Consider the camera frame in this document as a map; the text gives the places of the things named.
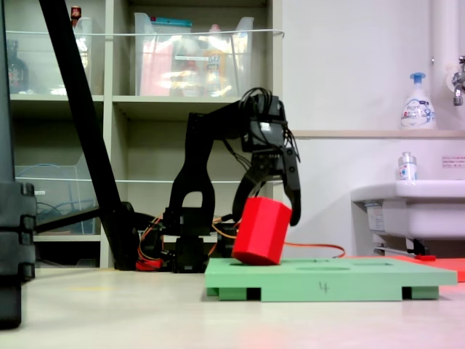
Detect metal faucet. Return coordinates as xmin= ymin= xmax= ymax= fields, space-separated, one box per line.
xmin=450 ymin=55 xmax=465 ymax=107

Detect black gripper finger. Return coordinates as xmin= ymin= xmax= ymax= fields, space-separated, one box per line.
xmin=232 ymin=170 xmax=272 ymax=222
xmin=281 ymin=147 xmax=302 ymax=227

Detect pink packet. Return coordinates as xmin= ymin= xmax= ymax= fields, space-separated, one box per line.
xmin=139 ymin=41 xmax=174 ymax=96

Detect white blue soap pump bottle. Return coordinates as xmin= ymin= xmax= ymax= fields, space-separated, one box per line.
xmin=400 ymin=71 xmax=437 ymax=131

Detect small clear sanitizer bottle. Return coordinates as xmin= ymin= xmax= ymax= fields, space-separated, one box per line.
xmin=397 ymin=151 xmax=418 ymax=182

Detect red orange wire loops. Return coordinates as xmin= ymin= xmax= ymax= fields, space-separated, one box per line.
xmin=136 ymin=217 xmax=175 ymax=272

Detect dark grey upright post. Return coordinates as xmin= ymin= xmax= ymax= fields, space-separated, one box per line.
xmin=0 ymin=0 xmax=16 ymax=182

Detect flat orange red block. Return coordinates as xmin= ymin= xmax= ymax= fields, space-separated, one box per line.
xmin=343 ymin=254 xmax=465 ymax=284

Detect white sink basin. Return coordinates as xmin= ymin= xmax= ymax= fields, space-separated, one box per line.
xmin=350 ymin=180 xmax=465 ymax=241

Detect green shape sorter board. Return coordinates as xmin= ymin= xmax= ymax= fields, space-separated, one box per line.
xmin=204 ymin=257 xmax=458 ymax=302

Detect metal sink support bracket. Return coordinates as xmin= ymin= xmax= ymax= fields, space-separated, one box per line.
xmin=372 ymin=232 xmax=432 ymax=257

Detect teal topped package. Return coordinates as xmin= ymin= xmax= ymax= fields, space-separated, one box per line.
xmin=150 ymin=16 xmax=193 ymax=37

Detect black tripod leg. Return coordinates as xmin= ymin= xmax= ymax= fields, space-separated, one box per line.
xmin=34 ymin=0 xmax=142 ymax=272

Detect notched black stack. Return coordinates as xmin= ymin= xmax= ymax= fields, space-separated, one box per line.
xmin=0 ymin=181 xmax=37 ymax=330

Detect yellow bottle with pink cap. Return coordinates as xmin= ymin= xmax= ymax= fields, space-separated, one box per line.
xmin=202 ymin=23 xmax=229 ymax=96

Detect dark round bottle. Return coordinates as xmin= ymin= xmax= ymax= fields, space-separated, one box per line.
xmin=6 ymin=39 xmax=29 ymax=95

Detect clear plastic file tray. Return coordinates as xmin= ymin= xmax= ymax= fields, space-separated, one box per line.
xmin=14 ymin=152 xmax=101 ymax=236

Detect clear plastic storage bin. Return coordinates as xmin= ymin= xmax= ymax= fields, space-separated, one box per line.
xmin=133 ymin=12 xmax=255 ymax=97
xmin=5 ymin=16 xmax=94 ymax=96

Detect red octagonal pillar block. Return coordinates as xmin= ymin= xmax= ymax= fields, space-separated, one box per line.
xmin=231 ymin=197 xmax=294 ymax=266

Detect beige shelf unit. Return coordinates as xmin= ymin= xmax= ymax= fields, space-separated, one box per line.
xmin=3 ymin=0 xmax=284 ymax=270

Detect black motor block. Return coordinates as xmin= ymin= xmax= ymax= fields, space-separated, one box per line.
xmin=217 ymin=223 xmax=239 ymax=260

